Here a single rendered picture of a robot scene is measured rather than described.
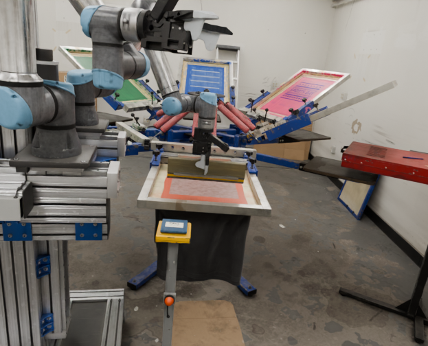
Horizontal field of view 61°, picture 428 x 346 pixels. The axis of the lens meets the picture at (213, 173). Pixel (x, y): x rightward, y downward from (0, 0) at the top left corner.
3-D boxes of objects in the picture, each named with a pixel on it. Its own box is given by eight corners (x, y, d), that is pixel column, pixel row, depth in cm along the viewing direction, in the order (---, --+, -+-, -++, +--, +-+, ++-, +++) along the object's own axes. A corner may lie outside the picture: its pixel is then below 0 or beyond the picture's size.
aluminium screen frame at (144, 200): (270, 217, 159) (271, 209, 158) (137, 207, 155) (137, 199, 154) (248, 164, 234) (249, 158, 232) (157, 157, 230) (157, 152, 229)
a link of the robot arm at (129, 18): (136, 12, 89) (120, 2, 81) (153, 14, 88) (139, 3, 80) (133, 44, 91) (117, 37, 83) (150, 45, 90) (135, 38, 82)
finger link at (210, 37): (225, 54, 91) (190, 48, 88) (228, 30, 90) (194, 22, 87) (230, 53, 89) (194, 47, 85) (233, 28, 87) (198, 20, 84)
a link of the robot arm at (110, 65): (134, 88, 98) (136, 45, 95) (113, 90, 88) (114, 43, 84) (109, 85, 100) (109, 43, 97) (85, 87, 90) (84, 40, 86)
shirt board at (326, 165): (377, 179, 258) (380, 168, 255) (372, 195, 223) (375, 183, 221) (213, 143, 314) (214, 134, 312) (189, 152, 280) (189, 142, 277)
